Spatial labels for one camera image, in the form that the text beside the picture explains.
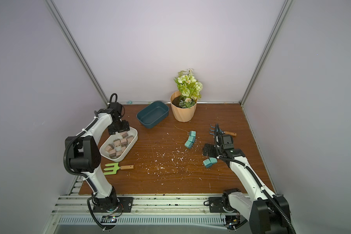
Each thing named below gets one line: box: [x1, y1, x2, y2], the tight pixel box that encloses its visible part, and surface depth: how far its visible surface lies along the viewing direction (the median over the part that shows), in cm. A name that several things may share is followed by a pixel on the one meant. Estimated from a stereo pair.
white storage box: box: [98, 126, 139, 163], surface depth 97 cm
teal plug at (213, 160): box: [209, 156, 218, 164], surface depth 88 cm
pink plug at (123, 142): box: [120, 137, 128, 148], surface depth 97 cm
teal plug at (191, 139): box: [187, 135, 196, 144], surface depth 99 cm
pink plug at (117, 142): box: [113, 138, 121, 147], surface depth 97 cm
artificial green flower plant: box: [173, 68, 204, 109], surface depth 94 cm
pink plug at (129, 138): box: [126, 135, 134, 144], surface depth 99 cm
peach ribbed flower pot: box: [169, 90, 198, 123], surface depth 102 cm
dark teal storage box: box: [136, 100, 170, 129], surface depth 114 cm
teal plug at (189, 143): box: [184, 137, 196, 150], surface depth 96 cm
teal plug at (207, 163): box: [202, 157, 213, 169], surface depth 87 cm
